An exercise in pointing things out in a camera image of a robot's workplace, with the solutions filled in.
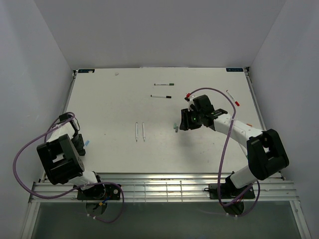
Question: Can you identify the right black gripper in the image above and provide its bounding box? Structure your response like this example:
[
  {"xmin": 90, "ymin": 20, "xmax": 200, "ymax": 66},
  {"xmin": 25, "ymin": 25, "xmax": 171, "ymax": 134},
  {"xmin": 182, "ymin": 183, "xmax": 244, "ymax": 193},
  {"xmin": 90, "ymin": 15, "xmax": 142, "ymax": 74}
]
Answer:
[{"xmin": 179, "ymin": 108, "xmax": 203, "ymax": 130}]

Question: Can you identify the black capped marker pen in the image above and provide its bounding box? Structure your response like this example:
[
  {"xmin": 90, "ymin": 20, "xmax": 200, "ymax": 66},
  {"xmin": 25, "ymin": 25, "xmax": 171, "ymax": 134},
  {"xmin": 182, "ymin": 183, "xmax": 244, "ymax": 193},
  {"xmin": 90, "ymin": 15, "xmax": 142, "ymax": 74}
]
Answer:
[{"xmin": 150, "ymin": 95, "xmax": 172, "ymax": 99}]

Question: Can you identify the teal capped marker pen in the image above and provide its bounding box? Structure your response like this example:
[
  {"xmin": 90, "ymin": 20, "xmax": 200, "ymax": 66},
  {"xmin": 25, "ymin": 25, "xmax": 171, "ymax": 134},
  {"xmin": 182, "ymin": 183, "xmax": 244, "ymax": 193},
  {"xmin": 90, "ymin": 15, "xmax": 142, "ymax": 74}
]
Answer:
[{"xmin": 142, "ymin": 122, "xmax": 146, "ymax": 142}]

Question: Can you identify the grey capped marker pen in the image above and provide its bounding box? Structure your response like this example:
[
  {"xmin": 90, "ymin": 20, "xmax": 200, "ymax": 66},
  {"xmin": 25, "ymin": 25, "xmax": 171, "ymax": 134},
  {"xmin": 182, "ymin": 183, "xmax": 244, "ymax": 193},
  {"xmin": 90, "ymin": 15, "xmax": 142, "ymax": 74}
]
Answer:
[{"xmin": 135, "ymin": 122, "xmax": 139, "ymax": 142}]

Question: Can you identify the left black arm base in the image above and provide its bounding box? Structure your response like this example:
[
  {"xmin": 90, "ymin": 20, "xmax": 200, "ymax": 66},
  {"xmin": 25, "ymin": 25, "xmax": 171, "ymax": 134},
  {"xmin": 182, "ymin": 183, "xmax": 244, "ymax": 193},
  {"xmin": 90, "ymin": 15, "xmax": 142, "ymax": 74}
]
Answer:
[{"xmin": 76, "ymin": 184, "xmax": 121, "ymax": 201}]

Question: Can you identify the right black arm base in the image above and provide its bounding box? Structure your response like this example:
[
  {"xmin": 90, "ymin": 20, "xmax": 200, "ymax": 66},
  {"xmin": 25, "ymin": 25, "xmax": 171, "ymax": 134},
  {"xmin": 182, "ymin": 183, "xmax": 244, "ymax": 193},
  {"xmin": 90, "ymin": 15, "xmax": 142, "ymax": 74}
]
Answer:
[{"xmin": 204, "ymin": 184, "xmax": 255, "ymax": 200}]

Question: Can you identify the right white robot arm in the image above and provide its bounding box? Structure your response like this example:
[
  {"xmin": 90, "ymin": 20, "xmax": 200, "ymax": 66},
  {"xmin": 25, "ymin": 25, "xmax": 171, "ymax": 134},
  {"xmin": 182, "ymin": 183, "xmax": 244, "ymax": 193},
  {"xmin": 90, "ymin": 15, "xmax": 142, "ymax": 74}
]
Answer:
[{"xmin": 179, "ymin": 95, "xmax": 289, "ymax": 198}]

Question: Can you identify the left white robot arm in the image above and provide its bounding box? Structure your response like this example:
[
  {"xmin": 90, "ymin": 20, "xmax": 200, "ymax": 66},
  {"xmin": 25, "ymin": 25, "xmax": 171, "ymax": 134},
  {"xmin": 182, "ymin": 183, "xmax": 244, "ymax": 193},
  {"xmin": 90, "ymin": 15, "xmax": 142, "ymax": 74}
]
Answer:
[{"xmin": 36, "ymin": 113, "xmax": 106, "ymax": 199}]

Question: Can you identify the green capped marker pen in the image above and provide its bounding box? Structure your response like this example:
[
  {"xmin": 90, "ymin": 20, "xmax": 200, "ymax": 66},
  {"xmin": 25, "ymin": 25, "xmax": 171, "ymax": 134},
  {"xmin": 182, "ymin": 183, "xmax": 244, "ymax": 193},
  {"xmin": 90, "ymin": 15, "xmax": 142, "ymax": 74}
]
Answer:
[{"xmin": 154, "ymin": 83, "xmax": 174, "ymax": 86}]

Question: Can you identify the red capped marker pen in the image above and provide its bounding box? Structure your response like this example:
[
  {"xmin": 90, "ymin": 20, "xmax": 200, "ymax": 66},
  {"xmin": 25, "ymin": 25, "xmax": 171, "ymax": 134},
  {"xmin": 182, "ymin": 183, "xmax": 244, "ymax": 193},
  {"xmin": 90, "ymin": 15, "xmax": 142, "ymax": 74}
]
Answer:
[{"xmin": 226, "ymin": 90, "xmax": 240, "ymax": 107}]

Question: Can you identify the right blue corner label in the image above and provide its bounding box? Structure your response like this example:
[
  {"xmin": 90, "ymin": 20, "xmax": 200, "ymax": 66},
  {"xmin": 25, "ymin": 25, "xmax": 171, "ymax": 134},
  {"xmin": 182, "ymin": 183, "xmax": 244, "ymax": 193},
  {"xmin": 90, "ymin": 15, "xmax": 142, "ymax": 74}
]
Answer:
[{"xmin": 226, "ymin": 68, "xmax": 244, "ymax": 72}]

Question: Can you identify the blue corner label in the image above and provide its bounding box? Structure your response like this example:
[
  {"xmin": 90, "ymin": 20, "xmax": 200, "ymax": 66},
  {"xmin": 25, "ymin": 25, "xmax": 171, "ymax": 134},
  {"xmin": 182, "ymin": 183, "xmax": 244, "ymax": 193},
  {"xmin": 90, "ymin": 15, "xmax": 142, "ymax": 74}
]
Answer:
[
  {"xmin": 226, "ymin": 68, "xmax": 244, "ymax": 72},
  {"xmin": 77, "ymin": 69, "xmax": 95, "ymax": 74}
]

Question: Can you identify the left blue corner label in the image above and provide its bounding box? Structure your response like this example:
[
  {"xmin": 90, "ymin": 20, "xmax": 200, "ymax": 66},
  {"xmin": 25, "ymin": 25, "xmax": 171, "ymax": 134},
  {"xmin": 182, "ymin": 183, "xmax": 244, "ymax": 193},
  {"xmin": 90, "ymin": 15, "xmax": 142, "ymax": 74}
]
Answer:
[{"xmin": 77, "ymin": 69, "xmax": 95, "ymax": 74}]

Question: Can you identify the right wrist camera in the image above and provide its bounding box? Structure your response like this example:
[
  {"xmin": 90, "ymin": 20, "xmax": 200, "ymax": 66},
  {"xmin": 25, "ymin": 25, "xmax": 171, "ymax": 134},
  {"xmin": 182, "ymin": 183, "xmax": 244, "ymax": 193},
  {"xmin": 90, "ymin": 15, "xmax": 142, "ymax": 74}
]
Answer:
[{"xmin": 184, "ymin": 93, "xmax": 196, "ymax": 111}]

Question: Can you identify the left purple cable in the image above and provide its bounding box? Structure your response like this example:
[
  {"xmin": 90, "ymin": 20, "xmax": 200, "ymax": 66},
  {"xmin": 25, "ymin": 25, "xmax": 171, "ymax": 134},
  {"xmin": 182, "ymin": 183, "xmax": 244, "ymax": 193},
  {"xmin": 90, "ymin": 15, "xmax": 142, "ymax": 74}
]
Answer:
[{"xmin": 12, "ymin": 112, "xmax": 125, "ymax": 224}]

